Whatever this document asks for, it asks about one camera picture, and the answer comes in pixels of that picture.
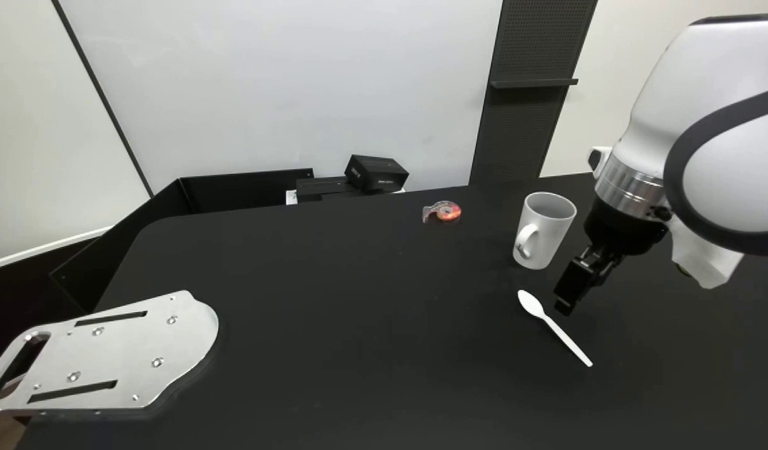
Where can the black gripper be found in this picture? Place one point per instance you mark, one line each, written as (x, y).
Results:
(623, 232)

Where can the white plastic spoon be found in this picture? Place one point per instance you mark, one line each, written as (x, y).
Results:
(555, 327)

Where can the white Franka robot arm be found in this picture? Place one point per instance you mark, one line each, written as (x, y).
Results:
(716, 91)

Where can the white ceramic mug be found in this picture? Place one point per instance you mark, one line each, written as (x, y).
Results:
(544, 232)

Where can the red tape dispenser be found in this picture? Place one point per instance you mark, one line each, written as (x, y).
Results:
(444, 212)

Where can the dark perforated panel with ledge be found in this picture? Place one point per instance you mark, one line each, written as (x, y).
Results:
(529, 116)

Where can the small black box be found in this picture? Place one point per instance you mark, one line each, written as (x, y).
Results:
(375, 173)

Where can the small white object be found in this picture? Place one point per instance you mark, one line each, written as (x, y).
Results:
(290, 197)

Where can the silver metal mounting plate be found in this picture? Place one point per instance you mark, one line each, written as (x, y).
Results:
(109, 352)

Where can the black wall divider strip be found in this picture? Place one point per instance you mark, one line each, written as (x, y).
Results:
(98, 91)

